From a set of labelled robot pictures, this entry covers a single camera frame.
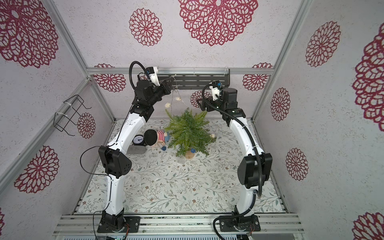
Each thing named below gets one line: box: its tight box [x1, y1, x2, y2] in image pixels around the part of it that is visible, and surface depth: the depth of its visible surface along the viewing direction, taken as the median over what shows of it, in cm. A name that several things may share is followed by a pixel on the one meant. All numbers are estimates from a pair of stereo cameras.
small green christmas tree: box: [164, 107, 217, 157], surface depth 78 cm
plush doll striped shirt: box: [157, 129, 171, 151], surface depth 105 cm
